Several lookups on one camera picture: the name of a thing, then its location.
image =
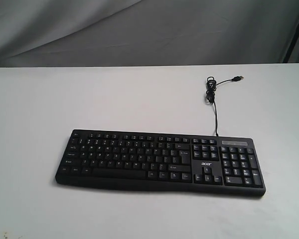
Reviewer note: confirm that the black acer keyboard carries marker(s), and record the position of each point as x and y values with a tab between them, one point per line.
140	161

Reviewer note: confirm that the grey backdrop cloth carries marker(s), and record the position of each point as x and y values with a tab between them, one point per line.
82	33

